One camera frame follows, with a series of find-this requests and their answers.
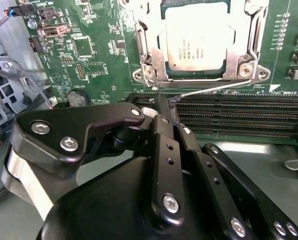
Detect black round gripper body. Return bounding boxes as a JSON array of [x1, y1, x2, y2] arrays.
[[40, 155, 230, 240]]

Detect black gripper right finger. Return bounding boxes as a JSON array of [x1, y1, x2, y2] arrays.
[[169, 104, 298, 240]]

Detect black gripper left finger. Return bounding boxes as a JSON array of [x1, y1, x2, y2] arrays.
[[13, 93, 187, 223]]

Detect metal socket cover frame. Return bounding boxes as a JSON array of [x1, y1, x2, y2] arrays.
[[136, 0, 263, 88]]

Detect silver CPU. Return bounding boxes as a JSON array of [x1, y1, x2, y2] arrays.
[[161, 0, 236, 73]]

